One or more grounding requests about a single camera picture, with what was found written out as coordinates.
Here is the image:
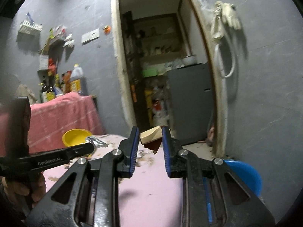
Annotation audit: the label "silver foil wrapper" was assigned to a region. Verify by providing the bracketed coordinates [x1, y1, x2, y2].
[85, 136, 108, 148]

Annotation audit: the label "person's left hand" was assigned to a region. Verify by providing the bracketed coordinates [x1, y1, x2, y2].
[2, 173, 46, 213]

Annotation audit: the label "red white bag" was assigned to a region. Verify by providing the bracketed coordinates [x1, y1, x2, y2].
[152, 100, 169, 127]

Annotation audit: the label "red checked towel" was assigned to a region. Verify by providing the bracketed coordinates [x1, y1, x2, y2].
[0, 91, 106, 158]

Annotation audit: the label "grey refrigerator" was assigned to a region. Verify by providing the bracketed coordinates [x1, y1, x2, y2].
[167, 64, 214, 145]

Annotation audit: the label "yellow bowl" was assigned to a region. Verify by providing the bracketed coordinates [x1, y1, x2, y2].
[62, 129, 94, 160]

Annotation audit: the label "pink floral cloth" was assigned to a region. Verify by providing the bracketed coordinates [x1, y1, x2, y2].
[42, 133, 185, 227]

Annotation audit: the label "dark sauce bottle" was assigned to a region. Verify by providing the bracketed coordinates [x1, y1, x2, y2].
[47, 74, 55, 101]

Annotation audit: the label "large oil jug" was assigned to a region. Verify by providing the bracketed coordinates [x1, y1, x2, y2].
[69, 64, 88, 96]

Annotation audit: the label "metal pot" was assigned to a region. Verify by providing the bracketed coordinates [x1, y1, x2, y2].
[182, 54, 198, 66]

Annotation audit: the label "blue plastic bucket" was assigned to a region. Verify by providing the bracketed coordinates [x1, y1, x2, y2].
[203, 159, 264, 224]

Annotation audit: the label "white rubber gloves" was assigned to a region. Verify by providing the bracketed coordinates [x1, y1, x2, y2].
[211, 1, 241, 40]

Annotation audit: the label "white hose loop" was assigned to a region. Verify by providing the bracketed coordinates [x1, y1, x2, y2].
[214, 31, 237, 79]

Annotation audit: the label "white wall switch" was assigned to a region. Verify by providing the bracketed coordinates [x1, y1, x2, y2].
[81, 28, 100, 44]

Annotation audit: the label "white wall basket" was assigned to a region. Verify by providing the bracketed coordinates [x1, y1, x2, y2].
[18, 12, 43, 36]

